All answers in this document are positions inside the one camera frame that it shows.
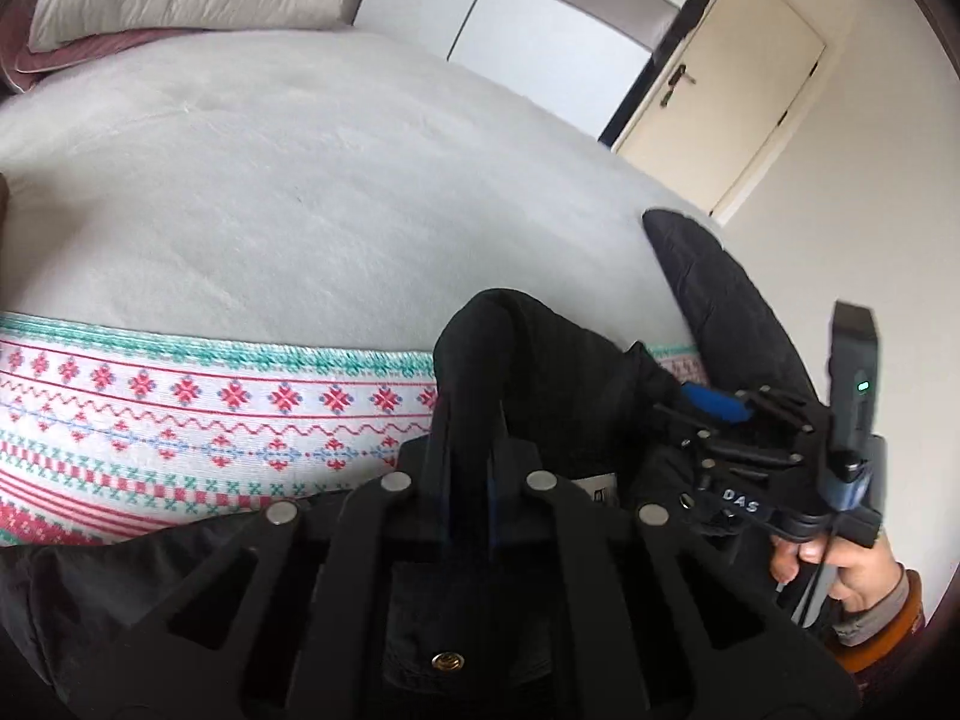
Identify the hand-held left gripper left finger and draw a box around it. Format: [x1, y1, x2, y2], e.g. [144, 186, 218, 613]
[97, 396, 472, 720]

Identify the pink ribbed blanket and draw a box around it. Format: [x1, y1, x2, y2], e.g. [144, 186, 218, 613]
[0, 19, 197, 95]

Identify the person's right forearm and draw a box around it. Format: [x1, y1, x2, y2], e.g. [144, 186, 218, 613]
[823, 566, 935, 680]

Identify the white bed cover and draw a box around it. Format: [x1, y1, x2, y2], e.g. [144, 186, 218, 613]
[0, 26, 725, 361]

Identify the white wardrobe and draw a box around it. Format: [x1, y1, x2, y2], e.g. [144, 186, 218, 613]
[352, 0, 722, 145]

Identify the black jacket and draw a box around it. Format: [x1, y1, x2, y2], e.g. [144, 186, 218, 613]
[0, 289, 863, 720]

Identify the metal door handle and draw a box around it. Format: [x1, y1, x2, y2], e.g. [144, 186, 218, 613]
[658, 64, 697, 110]

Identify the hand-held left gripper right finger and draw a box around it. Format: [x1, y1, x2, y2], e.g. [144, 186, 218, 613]
[472, 397, 857, 720]

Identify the cream door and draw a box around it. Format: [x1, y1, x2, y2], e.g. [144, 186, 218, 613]
[611, 0, 830, 220]

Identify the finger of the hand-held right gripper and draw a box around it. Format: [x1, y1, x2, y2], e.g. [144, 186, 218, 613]
[677, 381, 820, 433]
[654, 403, 797, 470]

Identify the person's right hand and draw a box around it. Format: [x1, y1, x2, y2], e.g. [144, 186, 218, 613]
[769, 531, 902, 613]

